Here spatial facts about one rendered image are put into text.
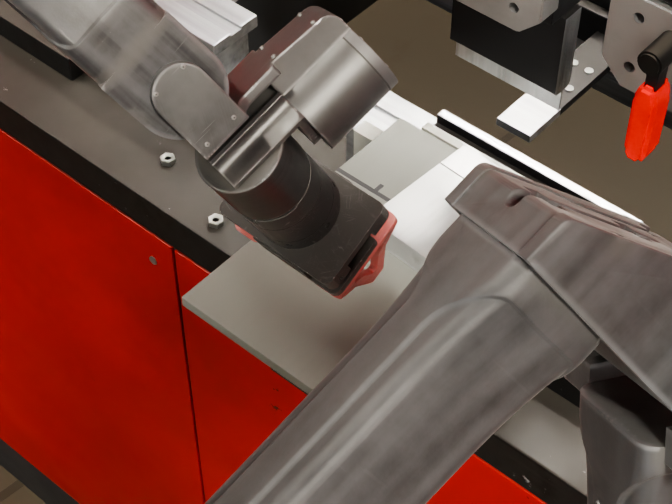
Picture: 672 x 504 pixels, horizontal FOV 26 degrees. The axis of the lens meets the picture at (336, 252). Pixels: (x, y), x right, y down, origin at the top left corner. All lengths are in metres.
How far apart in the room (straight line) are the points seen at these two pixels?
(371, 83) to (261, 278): 0.28
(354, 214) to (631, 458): 0.38
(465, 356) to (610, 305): 0.06
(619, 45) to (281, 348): 0.32
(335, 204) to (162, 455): 0.82
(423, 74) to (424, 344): 2.26
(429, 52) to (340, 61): 1.98
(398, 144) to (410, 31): 1.69
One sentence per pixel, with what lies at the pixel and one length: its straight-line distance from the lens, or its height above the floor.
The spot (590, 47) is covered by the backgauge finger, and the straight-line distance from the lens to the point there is 1.32.
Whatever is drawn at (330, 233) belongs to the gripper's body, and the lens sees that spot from 0.95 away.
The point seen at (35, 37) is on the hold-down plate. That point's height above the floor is 0.90.
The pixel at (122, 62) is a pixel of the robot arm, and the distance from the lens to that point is 0.83.
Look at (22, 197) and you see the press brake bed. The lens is 1.57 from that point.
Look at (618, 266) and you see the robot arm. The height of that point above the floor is 1.44.
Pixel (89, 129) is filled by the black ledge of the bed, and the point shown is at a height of 0.87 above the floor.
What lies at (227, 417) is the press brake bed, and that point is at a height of 0.61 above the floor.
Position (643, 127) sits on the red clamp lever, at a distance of 0.98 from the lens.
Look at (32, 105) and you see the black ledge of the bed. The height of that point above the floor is 0.88.
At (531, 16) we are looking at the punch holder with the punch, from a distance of 1.04.
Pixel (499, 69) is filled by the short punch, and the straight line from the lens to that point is 1.15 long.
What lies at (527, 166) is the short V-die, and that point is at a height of 1.00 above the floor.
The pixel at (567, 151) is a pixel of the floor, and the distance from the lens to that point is 2.67.
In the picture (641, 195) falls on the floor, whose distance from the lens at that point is 2.62.
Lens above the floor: 1.84
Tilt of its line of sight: 48 degrees down
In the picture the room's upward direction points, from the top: straight up
